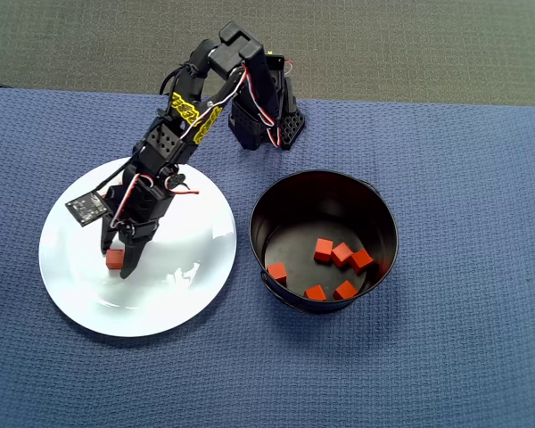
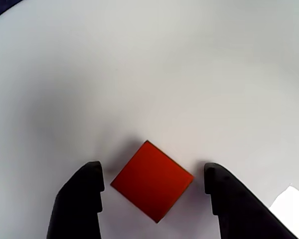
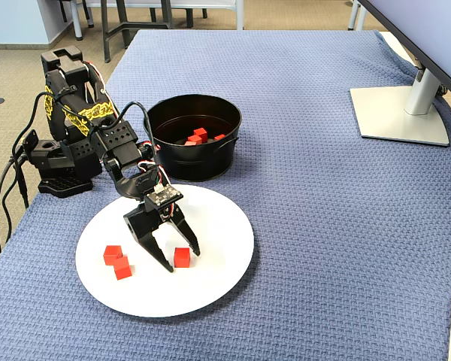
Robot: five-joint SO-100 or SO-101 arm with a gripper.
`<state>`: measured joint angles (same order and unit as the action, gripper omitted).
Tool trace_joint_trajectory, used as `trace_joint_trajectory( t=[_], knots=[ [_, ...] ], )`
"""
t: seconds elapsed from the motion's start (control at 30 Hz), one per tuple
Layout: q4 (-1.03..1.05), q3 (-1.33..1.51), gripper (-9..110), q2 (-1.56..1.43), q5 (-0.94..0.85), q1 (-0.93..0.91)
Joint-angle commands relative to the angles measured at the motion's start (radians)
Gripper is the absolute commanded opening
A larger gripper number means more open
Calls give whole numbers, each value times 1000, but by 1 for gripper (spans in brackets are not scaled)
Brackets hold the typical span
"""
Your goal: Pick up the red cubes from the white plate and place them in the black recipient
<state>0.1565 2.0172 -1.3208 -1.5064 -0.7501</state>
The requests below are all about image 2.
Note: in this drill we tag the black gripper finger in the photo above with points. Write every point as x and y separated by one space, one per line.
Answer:
77 204
236 211

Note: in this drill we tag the red cube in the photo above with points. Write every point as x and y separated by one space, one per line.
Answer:
152 181

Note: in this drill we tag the white round plate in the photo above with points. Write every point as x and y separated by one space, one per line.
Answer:
139 74

